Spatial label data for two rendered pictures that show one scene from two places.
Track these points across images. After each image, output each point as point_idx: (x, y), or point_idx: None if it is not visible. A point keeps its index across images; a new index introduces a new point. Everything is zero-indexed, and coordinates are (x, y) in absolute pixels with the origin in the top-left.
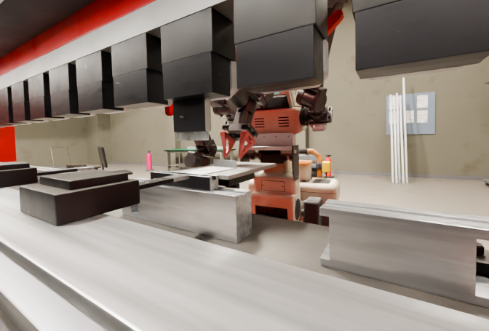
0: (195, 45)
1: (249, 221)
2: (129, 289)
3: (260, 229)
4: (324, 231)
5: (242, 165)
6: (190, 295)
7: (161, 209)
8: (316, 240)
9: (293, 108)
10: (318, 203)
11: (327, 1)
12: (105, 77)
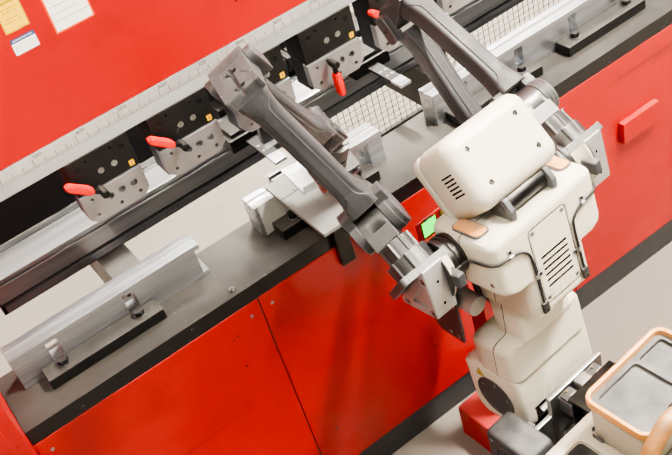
0: None
1: (258, 226)
2: (150, 169)
3: (267, 244)
4: (235, 282)
5: (327, 201)
6: None
7: None
8: (226, 271)
9: (438, 218)
10: (489, 433)
11: None
12: (355, 14)
